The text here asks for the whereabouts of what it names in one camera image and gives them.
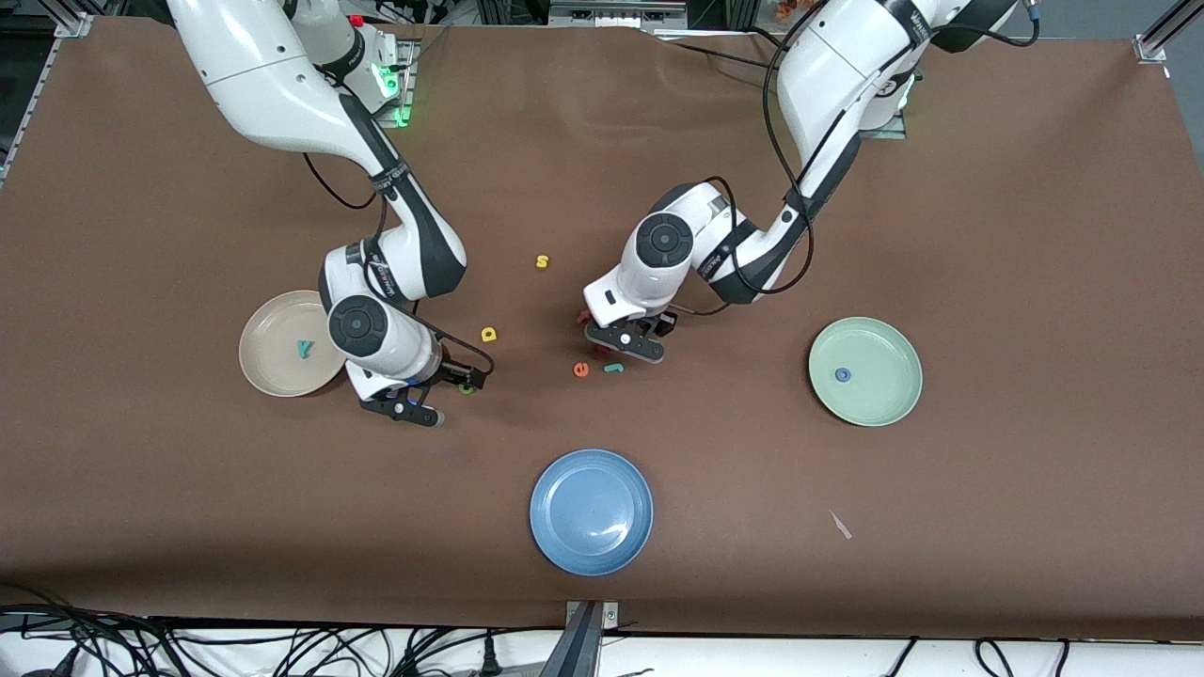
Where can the blue plate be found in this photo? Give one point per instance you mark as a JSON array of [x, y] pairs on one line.
[[591, 512]]

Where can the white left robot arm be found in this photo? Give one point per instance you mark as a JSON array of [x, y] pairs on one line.
[[837, 66]]

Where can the white paper scrap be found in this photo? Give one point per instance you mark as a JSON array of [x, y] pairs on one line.
[[840, 525]]

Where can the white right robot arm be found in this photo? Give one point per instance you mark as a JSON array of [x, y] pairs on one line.
[[254, 75]]

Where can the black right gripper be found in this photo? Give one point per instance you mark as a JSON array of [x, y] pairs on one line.
[[458, 373]]

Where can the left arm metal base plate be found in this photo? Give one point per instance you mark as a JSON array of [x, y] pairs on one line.
[[889, 133]]

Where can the grey metal box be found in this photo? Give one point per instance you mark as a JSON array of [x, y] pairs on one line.
[[616, 11]]

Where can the metal table bracket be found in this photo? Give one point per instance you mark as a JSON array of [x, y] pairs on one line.
[[588, 639]]

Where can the green plate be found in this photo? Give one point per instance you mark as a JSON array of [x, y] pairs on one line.
[[884, 395]]

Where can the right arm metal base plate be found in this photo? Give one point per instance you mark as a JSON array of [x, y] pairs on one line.
[[406, 56]]

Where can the dried flowers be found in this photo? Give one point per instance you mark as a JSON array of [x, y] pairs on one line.
[[795, 9]]

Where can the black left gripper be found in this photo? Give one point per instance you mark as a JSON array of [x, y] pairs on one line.
[[662, 325]]

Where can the beige brown plate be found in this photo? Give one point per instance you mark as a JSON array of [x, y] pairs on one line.
[[273, 357]]

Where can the aluminium frame profile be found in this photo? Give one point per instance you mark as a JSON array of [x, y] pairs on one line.
[[28, 103], [1162, 33]]

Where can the teal foam letter y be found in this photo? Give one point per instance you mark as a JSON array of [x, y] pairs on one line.
[[304, 352]]

